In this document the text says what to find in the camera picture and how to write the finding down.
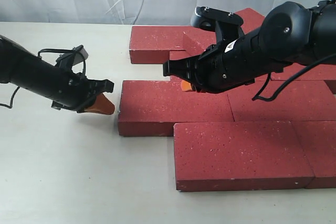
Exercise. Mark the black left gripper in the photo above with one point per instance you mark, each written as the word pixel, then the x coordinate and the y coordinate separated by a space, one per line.
pixel 75 92

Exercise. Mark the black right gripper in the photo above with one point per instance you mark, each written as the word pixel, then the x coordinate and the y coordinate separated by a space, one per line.
pixel 247 44

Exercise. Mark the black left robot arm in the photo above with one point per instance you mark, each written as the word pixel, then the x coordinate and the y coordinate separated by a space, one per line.
pixel 49 74

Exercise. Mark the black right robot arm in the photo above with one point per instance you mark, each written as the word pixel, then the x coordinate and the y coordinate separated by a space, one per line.
pixel 289 34

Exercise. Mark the front large red brick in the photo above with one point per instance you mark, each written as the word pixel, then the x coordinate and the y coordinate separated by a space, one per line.
pixel 224 156

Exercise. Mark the middle row red brick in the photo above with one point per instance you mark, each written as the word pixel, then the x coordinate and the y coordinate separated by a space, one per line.
pixel 299 101

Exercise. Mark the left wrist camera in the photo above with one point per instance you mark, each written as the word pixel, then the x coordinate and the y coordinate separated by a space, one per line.
pixel 71 57

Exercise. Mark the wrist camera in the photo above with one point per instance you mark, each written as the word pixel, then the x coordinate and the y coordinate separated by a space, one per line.
pixel 225 25
pixel 71 57

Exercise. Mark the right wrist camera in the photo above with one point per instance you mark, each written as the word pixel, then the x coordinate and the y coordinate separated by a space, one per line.
pixel 225 25

